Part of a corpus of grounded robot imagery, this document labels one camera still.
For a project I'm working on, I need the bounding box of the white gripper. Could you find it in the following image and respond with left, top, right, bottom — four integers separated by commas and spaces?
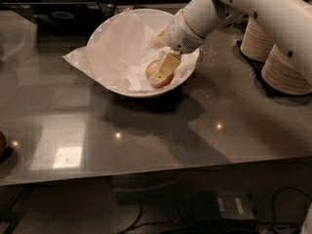
150, 10, 204, 78

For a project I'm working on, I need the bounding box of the yellow red apple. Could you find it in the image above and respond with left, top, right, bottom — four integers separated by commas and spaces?
145, 60, 174, 89

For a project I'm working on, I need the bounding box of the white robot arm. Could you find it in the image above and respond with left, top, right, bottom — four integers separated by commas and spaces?
151, 0, 312, 82

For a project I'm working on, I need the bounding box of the white ceramic bowl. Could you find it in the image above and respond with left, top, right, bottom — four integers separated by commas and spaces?
86, 8, 201, 98

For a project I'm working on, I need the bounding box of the white paper napkin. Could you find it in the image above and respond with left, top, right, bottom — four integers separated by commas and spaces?
61, 8, 199, 93

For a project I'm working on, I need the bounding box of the rear stack of paper plates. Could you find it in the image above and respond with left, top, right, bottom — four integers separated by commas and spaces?
240, 18, 273, 62

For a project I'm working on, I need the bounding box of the stack of paper plates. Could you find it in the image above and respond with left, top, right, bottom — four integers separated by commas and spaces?
261, 45, 312, 96
240, 18, 273, 62

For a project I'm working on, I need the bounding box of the black rubber mat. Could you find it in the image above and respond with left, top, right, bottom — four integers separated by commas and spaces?
242, 53, 304, 98

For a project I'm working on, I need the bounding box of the front stack of paper plates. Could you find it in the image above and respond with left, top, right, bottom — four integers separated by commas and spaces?
261, 45, 312, 96

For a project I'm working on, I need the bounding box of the black box under table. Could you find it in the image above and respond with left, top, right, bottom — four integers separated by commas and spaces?
191, 190, 257, 221

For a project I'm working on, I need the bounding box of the black cable on floor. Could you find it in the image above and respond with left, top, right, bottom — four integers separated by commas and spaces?
116, 186, 312, 234

